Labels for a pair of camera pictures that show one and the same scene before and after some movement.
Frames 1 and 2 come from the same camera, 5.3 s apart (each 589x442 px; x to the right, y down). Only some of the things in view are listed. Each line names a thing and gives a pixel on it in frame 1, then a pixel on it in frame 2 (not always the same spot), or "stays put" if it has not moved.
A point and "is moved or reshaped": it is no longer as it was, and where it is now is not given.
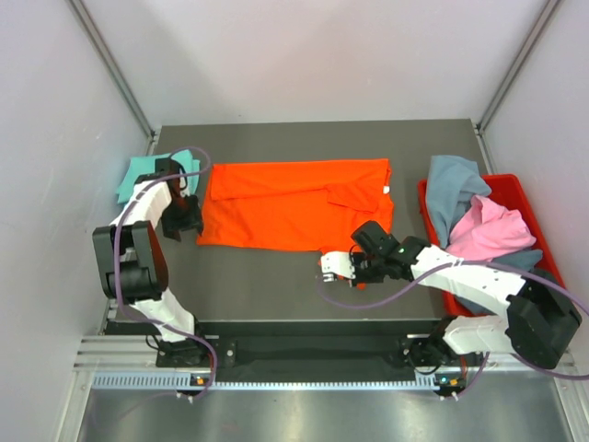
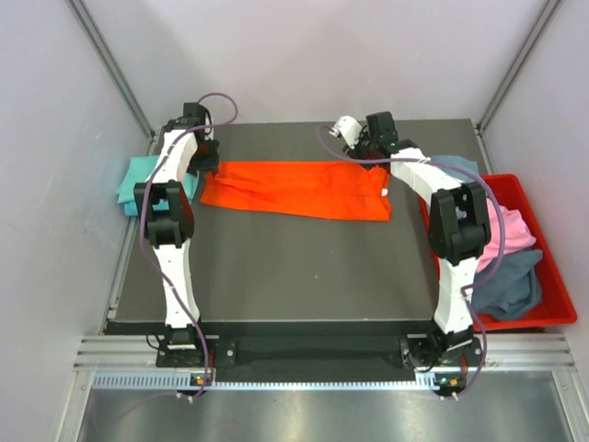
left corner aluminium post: (94, 32) stays put
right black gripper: (357, 255) to (354, 153)
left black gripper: (193, 219) to (210, 163)
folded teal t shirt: (146, 165) stays put
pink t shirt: (484, 230) stays put
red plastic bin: (507, 191) stays put
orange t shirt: (322, 205) is moved or reshaped
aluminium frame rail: (129, 351) stays put
